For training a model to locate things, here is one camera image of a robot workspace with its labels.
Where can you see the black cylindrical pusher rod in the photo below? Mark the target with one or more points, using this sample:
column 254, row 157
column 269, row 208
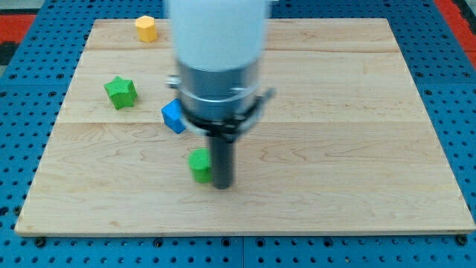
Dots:
column 221, row 162

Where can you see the green cylinder block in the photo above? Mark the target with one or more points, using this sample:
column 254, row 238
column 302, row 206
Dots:
column 199, row 165

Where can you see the blue cube block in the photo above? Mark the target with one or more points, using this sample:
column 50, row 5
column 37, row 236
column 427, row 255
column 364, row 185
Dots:
column 172, row 116

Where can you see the green star block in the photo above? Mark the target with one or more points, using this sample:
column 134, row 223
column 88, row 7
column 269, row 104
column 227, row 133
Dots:
column 121, row 92

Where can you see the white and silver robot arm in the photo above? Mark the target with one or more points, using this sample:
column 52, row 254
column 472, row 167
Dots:
column 218, row 45

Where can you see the light wooden board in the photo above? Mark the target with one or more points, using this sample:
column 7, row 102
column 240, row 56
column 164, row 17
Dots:
column 345, row 147

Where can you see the yellow hexagon block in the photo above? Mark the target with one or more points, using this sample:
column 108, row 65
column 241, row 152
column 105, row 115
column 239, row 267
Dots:
column 145, row 26

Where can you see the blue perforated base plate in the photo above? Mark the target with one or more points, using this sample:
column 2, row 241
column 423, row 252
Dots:
column 36, row 80

